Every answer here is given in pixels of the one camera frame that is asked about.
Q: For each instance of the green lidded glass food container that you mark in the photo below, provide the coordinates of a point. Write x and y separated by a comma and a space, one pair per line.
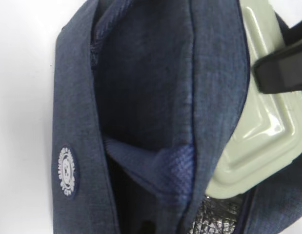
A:
268, 136

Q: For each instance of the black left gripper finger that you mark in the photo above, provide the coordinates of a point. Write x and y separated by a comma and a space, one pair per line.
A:
281, 71

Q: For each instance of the dark blue insulated lunch bag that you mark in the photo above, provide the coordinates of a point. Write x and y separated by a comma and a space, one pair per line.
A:
147, 94

